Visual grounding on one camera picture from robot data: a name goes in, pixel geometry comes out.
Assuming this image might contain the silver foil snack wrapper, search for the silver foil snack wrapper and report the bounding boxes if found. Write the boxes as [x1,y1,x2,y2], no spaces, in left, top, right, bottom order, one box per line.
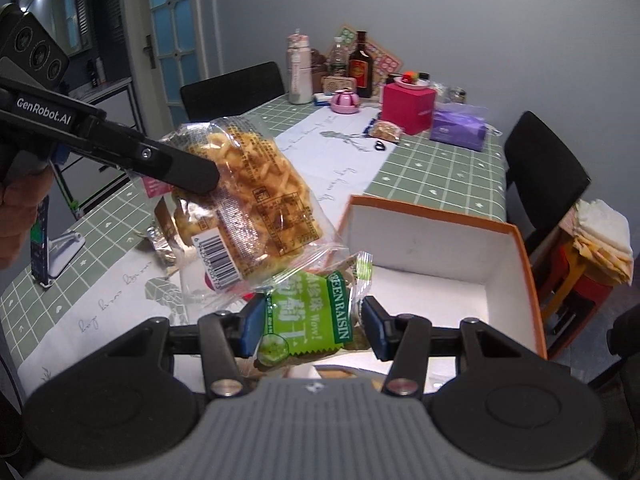
[136,223,177,269]

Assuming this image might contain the green raisin packet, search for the green raisin packet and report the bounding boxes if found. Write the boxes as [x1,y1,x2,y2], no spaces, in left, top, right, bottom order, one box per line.
[257,252,373,368]

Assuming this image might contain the green checked tablecloth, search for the green checked tablecloth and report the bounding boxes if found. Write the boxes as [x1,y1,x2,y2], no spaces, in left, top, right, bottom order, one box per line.
[1,131,506,364]

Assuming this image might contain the glass panel door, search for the glass panel door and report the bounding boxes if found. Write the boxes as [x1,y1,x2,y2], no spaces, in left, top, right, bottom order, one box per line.
[120,0,218,138]

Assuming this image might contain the red wooden stool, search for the red wooden stool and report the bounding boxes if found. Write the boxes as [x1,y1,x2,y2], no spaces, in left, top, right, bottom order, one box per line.
[534,235,616,359]

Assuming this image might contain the orange cardboard box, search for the orange cardboard box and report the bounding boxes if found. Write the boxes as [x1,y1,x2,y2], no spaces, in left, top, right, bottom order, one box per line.
[309,194,549,396]

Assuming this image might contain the colourful dotted game board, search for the colourful dotted game board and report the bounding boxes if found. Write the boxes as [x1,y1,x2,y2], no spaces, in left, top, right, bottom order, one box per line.
[334,24,404,80]

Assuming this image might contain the black chair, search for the black chair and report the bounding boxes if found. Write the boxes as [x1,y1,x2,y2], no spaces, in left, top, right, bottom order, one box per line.
[503,110,591,255]
[180,62,285,122]

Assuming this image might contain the purple tissue pack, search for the purple tissue pack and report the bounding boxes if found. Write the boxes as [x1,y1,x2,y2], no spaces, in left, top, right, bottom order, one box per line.
[430,103,488,152]

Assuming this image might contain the black chair left side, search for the black chair left side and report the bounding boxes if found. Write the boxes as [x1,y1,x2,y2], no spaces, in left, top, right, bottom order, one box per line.
[180,62,285,122]

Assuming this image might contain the magenta cube box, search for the magenta cube box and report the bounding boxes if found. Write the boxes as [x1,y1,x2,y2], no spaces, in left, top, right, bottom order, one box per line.
[381,84,437,136]

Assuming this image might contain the black chair right side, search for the black chair right side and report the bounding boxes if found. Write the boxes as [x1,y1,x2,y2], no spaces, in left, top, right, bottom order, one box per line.
[503,110,591,255]

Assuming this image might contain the small nut snack bag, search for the small nut snack bag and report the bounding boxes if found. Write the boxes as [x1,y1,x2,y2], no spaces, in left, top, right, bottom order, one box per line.
[368,120,402,144]

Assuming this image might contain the dark brown glass bottle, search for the dark brown glass bottle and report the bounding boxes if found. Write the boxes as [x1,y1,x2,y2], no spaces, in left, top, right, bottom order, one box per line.
[348,30,374,99]

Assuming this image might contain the clear plastic water bottle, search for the clear plastic water bottle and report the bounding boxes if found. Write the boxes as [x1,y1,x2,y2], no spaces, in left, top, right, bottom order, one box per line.
[328,36,349,77]

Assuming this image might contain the folded cloth stack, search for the folded cloth stack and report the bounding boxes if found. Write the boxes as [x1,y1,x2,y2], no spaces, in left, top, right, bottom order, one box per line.
[573,200,634,285]

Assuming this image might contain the small glass jar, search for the small glass jar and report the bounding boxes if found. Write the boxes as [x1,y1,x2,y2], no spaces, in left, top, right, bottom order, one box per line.
[448,87,466,104]

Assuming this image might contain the pink round container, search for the pink round container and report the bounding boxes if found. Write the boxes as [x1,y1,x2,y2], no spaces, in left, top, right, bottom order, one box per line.
[330,89,360,115]

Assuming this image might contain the plate with toy fruit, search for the plate with toy fruit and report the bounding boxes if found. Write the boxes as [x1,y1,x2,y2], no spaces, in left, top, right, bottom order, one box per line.
[394,72,430,90]

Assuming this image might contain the phone on silver stand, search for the phone on silver stand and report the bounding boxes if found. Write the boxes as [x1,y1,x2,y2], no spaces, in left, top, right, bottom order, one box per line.
[29,196,86,289]

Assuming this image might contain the clear bag of yellow crisps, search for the clear bag of yellow crisps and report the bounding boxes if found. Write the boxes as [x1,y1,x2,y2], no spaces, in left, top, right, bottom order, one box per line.
[151,116,347,311]

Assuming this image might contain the person's left hand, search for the person's left hand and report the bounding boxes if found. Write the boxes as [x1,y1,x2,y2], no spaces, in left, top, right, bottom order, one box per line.
[0,167,54,270]

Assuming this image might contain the white deer table runner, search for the white deer table runner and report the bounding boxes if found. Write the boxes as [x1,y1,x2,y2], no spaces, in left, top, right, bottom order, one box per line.
[2,107,385,393]

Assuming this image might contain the white pink tumbler bottle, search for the white pink tumbler bottle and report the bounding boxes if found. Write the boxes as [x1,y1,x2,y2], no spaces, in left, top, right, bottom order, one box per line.
[286,30,314,105]

